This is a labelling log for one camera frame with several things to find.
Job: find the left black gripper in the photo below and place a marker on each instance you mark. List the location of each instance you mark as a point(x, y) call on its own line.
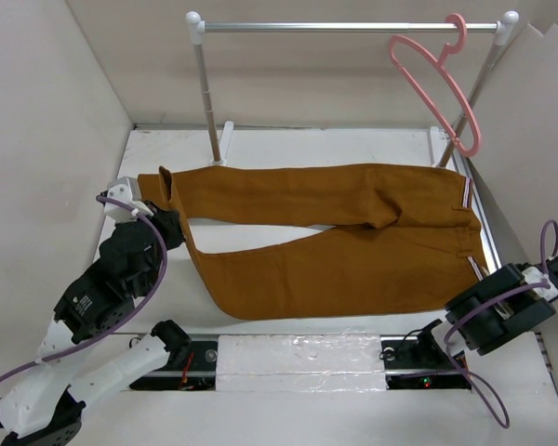
point(170, 220)

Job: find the brown trousers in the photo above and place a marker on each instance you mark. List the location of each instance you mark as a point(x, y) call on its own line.
point(396, 238)

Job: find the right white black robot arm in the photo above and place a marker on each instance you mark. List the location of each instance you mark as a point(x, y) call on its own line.
point(497, 309)

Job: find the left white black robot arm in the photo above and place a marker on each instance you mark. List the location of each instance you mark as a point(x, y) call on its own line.
point(46, 406)

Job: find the pink plastic hanger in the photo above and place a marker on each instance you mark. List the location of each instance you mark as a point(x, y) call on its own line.
point(438, 63)

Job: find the white metal clothes rack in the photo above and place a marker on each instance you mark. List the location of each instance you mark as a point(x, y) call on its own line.
point(220, 142)

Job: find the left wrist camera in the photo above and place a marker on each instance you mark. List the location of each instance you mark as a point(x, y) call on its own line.
point(125, 190)

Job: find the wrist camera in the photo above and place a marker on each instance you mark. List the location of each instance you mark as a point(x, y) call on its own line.
point(540, 283)
point(125, 190)

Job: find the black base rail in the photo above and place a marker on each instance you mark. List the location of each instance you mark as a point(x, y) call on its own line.
point(308, 363)

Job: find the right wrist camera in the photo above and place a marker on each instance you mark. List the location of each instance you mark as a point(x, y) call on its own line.
point(540, 283)

